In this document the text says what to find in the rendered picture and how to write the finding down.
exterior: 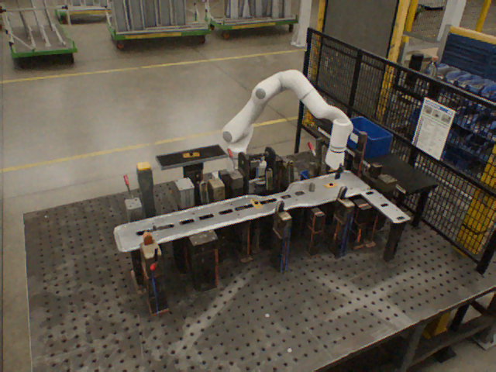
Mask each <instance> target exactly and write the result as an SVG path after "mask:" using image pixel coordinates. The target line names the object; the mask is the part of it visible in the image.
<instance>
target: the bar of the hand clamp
mask: <svg viewBox="0 0 496 372"><path fill-rule="evenodd" d="M324 145H325V141H324V140H323V138H318V139H316V155H315V163H316V164H318V166H317V168H319V162H320V164H321V165H320V167H322V148H323V146H324Z"/></svg>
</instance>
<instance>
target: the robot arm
mask: <svg viewBox="0 0 496 372"><path fill-rule="evenodd" d="M287 89H288V90H292V91H293V92H294V93H295V94H296V95H297V96H298V97H299V98H300V99H301V102H302V103H303V104H304V105H306V107H307V108H308V109H309V110H310V113H312V114H313V115H314V116H315V117H316V118H318V119H320V118H326V119H329V120H330V121H332V123H333V125H332V135H331V140H330V145H329V150H328V153H327V155H325V158H326V159H325V160H326V167H325V171H330V168H332V169H334V170H336V174H335V177H334V180H338V179H340V175H341V174H342V173H343V172H344V168H343V157H344V152H343V151H344V150H345V149H346V144H347V139H348V136H349V134H351V132H352V130H353V126H352V124H351V121H350V120H349V119H348V118H347V116H346V115H345V114H343V112H342V111H341V110H339V109H338V108H336V107H332V106H330V105H327V104H326V101H325V100H323V99H322V97H321V96H320V95H319V93H318V92H317V91H316V90H315V88H313V87H312V86H311V84H310V83H309V82H308V79H307V78H306V77H305V76H303V75H302V74H301V73H300V72H298V71H297V70H289V71H286V72H281V73H278V74H275V75H273V76H271V77H269V78H268V79H266V80H263V81H262V82H261V83H259V84H258V85H257V86H256V87H255V88H254V89H253V92H252V96H251V98H250V100H249V102H248V103H247V104H246V106H245V107H244V108H242V111H241V112H240V113H239V114H238V115H236V116H235V117H234V118H232V119H231V121H230V122H229V123H228V124H227V125H226V126H225V127H224V129H223V131H222V136H223V139H224V140H225V141H226V142H227V143H229V146H228V148H230V149H231V153H232V158H234V161H235V164H236V165H237V166H238V154H239V152H243V153H245V154H246V148H247V146H248V144H249V142H250V138H251V136H252V133H253V122H255V121H256V119H257V118H258V117H259V116H260V114H261V113H262V112H263V111H264V109H265V108H266V104H267V103H268V102H269V101H270V99H271V98H273V97H274V96H276V95H278V94H279V93H281V92H283V91H284V90H287ZM338 169H339V171H338ZM234 170H235V169H234V165H233V163H232V160H231V158H230V157H227V171H234Z"/></svg>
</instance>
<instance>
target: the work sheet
mask: <svg viewBox="0 0 496 372"><path fill-rule="evenodd" d="M456 112H458V110H456V109H454V108H451V106H449V105H446V104H443V103H442V102H438V101H436V100H435V99H433V98H429V96H428V97H427V95H425V97H423V99H422V106H421V108H420V112H419V115H418V121H417V124H415V130H414V132H413V137H412V141H411V146H413V147H414V148H416V149H418V150H421V151H422V152H423V153H426V155H428V156H429V157H431V158H432V159H435V160H437V161H439V162H440V161H441V160H443V152H444V150H445V147H446V142H447V140H448V137H449V134H450V132H451V129H452V127H453V122H454V119H455V117H456ZM458 113H459V112H458ZM421 117H422V118H423V117H424V118H423V121H422V119H421ZM420 119H421V122H420ZM419 122H420V126H421V123H422V127H421V130H420V127H419ZM418 127H419V129H418ZM419 130H420V133H419ZM417 131H418V135H419V137H418V136H417V138H418V142H416V146H415V145H413V143H414V139H415V134H416V133H417Z"/></svg>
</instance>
